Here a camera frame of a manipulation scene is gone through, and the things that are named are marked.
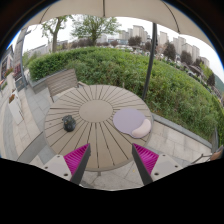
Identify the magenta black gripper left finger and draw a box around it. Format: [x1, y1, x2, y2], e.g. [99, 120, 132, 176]
[41, 143, 92, 186]

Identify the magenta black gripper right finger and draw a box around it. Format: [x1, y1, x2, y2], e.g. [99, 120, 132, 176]
[131, 142, 184, 186]

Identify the lilac mouse pad wrist rest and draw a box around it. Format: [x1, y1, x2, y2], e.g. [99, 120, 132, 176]
[113, 108, 152, 138]

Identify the round slatted patio table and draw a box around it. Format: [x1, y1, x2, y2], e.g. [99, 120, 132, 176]
[44, 85, 153, 172]

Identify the green hedge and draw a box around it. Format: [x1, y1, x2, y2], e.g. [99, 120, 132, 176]
[28, 47, 224, 145]

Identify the wooden chair at right edge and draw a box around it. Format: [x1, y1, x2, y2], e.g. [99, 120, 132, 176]
[192, 145, 224, 164]

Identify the grey slatted patio chair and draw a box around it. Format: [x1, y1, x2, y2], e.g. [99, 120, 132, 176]
[45, 69, 85, 99]

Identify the white planter box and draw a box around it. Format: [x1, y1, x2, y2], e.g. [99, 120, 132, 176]
[8, 90, 23, 124]

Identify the dark umbrella pole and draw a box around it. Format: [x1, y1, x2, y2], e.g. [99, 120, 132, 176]
[142, 22, 157, 101]

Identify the beige patio umbrella canopy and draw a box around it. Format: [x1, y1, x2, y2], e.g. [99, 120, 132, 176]
[24, 0, 213, 47]

